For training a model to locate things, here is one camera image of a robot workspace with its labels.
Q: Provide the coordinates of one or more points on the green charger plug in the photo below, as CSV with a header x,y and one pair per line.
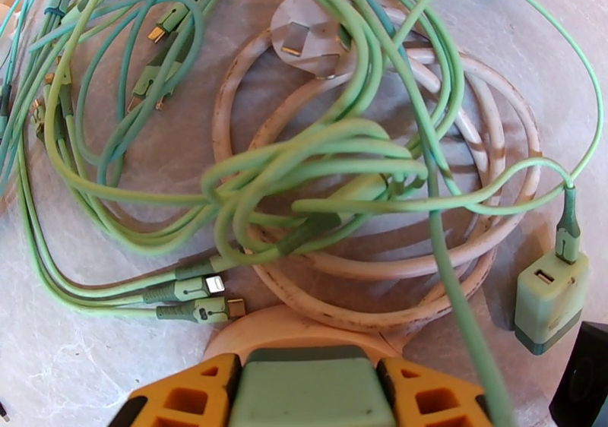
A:
x,y
309,392
546,302

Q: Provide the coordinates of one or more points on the white three-pin plug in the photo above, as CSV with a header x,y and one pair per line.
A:
x,y
304,17

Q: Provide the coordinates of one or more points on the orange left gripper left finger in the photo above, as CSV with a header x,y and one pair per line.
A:
x,y
216,402

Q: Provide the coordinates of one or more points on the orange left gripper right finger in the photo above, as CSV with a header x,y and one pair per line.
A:
x,y
404,392

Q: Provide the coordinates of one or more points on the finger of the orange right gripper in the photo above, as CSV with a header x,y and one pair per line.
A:
x,y
584,383

